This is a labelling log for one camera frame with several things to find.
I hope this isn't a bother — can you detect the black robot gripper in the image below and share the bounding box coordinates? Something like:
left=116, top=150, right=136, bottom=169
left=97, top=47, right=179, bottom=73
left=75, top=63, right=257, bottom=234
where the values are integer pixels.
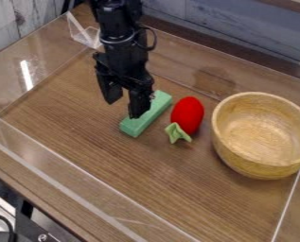
left=92, top=31, right=154, bottom=119

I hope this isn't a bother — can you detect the green rectangular foam block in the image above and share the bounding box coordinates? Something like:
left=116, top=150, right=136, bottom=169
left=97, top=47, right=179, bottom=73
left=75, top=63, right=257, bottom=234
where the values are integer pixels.
left=119, top=90, right=172, bottom=138

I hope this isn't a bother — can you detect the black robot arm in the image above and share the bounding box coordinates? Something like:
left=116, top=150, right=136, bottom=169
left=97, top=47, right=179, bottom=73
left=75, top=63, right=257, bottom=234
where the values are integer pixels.
left=88, top=0, right=156, bottom=119

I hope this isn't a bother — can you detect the brown wooden bowl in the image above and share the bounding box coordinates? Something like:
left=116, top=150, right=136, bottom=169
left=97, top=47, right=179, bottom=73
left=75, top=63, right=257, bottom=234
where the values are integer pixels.
left=211, top=92, right=300, bottom=180

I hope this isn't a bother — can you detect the red plush strawberry toy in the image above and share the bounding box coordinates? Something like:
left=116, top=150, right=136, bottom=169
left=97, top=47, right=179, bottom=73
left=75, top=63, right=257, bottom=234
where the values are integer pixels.
left=164, top=96, right=205, bottom=144

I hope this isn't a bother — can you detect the clear acrylic corner bracket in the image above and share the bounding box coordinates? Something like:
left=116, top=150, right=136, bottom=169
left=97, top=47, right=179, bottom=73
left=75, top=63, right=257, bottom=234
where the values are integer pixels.
left=65, top=12, right=102, bottom=49

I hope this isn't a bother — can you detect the clear acrylic tray wall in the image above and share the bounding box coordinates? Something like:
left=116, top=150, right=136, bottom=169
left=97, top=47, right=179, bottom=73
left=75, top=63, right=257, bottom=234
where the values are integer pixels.
left=0, top=107, right=300, bottom=242

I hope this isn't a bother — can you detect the black cable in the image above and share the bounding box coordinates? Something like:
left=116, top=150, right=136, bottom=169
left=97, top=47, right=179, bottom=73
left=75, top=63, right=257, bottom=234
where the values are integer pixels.
left=0, top=213, right=17, bottom=242

